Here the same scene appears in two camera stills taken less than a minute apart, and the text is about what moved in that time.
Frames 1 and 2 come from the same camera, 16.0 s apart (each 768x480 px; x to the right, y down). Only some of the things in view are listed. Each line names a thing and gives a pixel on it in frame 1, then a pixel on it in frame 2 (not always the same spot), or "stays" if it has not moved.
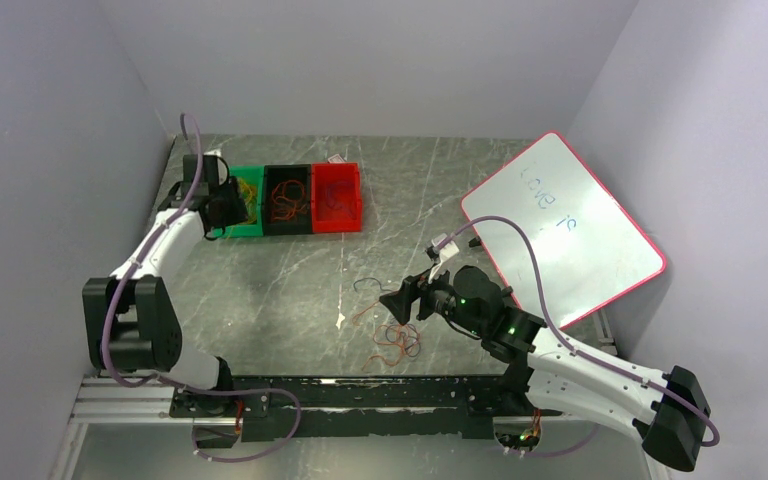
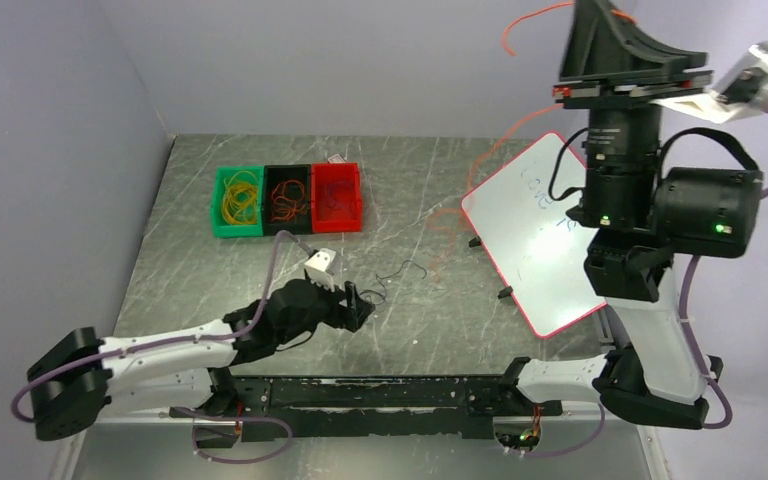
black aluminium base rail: x=330 y=408 stays
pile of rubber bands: x=285 y=196 stays
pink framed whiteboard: x=591 y=255 stays
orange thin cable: x=403 y=336 to x=435 y=216
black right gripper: x=413 y=287 to x=604 y=51
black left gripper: x=238 y=211 to x=351 y=315
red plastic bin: x=336 y=197 stays
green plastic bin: x=250 y=182 stays
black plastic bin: x=287 y=199 stays
